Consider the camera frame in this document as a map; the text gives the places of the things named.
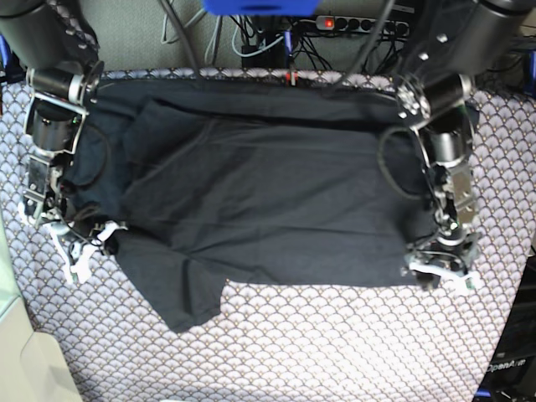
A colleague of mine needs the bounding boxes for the blue mount bracket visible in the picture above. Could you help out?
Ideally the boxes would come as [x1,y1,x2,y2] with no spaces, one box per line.
[203,0,319,16]

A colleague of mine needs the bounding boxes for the red table clamp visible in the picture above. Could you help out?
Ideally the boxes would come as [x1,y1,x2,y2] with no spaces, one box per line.
[286,71,298,87]

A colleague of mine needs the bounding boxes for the blue clamp handle centre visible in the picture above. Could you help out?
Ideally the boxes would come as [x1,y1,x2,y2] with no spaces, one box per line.
[283,30,293,70]

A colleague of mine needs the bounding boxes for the black OpenArm case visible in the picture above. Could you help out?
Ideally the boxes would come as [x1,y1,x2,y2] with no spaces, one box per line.
[473,255,535,401]

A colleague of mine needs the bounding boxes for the grey coiled cable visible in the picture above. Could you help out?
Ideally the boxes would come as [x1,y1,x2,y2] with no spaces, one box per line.
[160,8,286,58]

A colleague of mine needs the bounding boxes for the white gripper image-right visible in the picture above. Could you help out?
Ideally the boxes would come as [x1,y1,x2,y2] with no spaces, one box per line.
[401,246,478,291]

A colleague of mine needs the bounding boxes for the blue clamp edge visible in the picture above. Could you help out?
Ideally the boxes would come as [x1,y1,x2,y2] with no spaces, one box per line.
[0,35,12,73]
[523,51,536,98]

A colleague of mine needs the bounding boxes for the black cable bundle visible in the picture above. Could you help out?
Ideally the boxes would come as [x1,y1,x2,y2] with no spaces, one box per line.
[292,24,403,79]

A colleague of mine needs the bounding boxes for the black power strip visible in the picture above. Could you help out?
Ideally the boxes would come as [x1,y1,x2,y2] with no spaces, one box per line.
[314,15,410,38]

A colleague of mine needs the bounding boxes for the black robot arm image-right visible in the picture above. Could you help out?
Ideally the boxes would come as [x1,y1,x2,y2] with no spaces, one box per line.
[377,1,535,294]

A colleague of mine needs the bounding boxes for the black robot arm image-left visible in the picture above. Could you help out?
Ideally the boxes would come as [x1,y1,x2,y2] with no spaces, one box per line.
[1,1,123,284]

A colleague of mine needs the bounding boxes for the blue clamp right edge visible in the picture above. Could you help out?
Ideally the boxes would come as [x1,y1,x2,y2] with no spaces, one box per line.
[523,51,536,98]

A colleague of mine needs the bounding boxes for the fan-patterned table cloth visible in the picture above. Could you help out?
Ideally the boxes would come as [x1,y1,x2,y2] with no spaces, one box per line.
[1,84,535,401]

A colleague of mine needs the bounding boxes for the beige plastic bin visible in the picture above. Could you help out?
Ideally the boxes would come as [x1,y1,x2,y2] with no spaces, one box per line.
[0,217,85,402]

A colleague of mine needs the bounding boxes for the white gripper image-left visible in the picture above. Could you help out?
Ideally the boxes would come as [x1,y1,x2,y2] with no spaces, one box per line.
[46,221,126,285]

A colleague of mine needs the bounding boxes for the dark grey T-shirt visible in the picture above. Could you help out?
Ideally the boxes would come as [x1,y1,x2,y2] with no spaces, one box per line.
[64,80,435,332]

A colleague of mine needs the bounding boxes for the blue clamp left edge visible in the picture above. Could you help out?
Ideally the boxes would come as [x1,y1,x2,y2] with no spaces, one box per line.
[0,35,12,73]

